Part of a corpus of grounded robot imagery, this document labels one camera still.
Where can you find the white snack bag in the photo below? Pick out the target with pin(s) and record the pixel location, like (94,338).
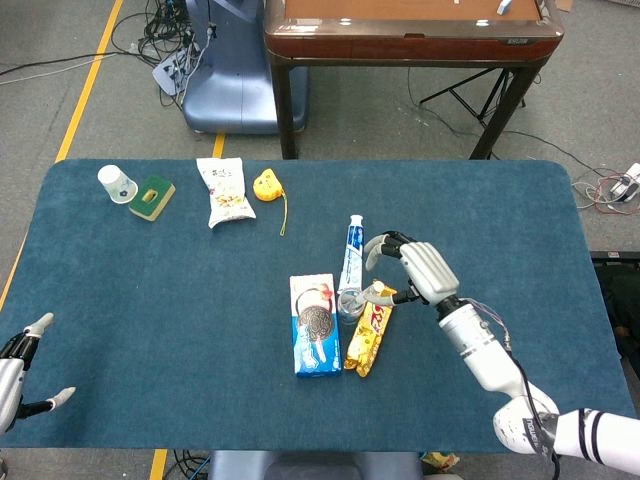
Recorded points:
(225,192)

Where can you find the yellow packet on floor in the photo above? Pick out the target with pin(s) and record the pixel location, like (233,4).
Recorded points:
(440,461)

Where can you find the white blue toothpaste tube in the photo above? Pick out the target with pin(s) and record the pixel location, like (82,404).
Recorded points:
(354,250)

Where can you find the grey blue robot torso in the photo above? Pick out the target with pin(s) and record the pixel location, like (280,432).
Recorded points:
(310,467)

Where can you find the green yellow sponge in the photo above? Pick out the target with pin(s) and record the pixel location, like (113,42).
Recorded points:
(152,197)

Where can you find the black equipment case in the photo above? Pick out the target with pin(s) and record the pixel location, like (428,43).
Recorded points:
(617,300)

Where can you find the clear plastic cup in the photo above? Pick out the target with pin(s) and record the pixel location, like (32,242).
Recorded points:
(350,314)

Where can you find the yellow wafer snack pack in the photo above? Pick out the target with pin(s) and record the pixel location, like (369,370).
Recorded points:
(372,330)

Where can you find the white power strip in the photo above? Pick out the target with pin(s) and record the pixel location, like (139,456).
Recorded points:
(167,75)

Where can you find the brown mahjong table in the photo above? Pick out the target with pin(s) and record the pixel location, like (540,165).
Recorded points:
(410,45)

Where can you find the blue cookie box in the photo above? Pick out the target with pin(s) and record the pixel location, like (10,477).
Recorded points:
(315,345)

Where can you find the blue table mat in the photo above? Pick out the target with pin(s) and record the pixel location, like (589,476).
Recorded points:
(200,300)

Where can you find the white blue mahjong tile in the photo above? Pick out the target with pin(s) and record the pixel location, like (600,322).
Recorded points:
(504,6)

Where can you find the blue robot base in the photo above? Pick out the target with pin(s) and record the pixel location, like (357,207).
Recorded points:
(235,85)

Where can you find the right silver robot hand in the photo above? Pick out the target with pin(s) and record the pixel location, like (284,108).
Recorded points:
(430,270)

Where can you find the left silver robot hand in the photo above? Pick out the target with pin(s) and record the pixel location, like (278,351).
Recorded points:
(9,385)

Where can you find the clear glass test tube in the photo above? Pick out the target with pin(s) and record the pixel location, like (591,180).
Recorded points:
(362,298)

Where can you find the white paper cup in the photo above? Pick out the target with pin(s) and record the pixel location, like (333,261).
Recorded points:
(117,185)

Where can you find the yellow tape measure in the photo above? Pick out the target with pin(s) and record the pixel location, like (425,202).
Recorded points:
(267,186)

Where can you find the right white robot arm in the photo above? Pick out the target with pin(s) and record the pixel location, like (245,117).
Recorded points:
(475,335)

